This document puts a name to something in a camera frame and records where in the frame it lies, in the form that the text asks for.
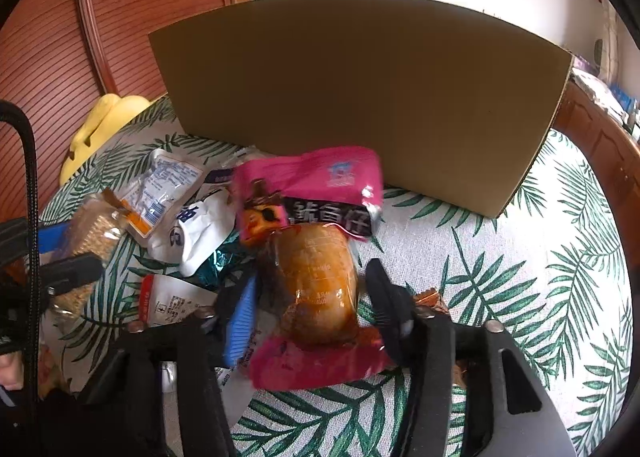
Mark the leaf print cloth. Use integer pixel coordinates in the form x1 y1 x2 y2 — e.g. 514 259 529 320
40 94 633 457

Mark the white packet red label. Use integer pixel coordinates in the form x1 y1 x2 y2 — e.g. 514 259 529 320
139 273 221 328

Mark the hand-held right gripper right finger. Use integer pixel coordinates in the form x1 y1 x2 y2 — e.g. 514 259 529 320
364 258 571 457

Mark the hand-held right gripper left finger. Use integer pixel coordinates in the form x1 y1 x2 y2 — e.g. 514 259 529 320
75 279 261 457

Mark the yellow plush toy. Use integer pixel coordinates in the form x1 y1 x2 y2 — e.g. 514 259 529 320
59 94 151 186

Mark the small brown wrapper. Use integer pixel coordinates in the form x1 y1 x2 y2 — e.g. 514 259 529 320
411 288 451 318

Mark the clear plastic wrapper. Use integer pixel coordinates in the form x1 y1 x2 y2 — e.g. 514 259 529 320
147 187 237 278

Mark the wooden slatted headboard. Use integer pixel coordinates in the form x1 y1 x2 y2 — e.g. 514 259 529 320
0 0 251 258

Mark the patterned fabric pile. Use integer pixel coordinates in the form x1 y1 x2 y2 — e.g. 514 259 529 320
570 54 640 138

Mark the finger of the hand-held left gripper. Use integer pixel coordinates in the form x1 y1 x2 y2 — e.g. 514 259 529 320
37 223 76 255
35 253 104 295

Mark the wooden side furniture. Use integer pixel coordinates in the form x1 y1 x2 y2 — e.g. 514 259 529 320
552 79 640 258

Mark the black braided cable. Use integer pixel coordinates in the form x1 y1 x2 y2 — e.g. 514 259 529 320
0 99 42 457

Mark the clear packet of grain bars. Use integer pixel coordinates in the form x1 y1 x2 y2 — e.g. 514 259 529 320
50 189 128 318

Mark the pink snack packet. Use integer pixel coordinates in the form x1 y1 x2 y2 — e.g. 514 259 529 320
231 146 396 390

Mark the brown cardboard box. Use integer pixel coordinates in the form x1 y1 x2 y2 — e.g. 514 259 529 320
148 0 572 219

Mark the white packet blue print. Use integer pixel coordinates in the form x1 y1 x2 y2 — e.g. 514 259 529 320
120 148 205 239

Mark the teal foil snack packet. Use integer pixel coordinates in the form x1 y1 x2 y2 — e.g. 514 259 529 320
192 232 261 293

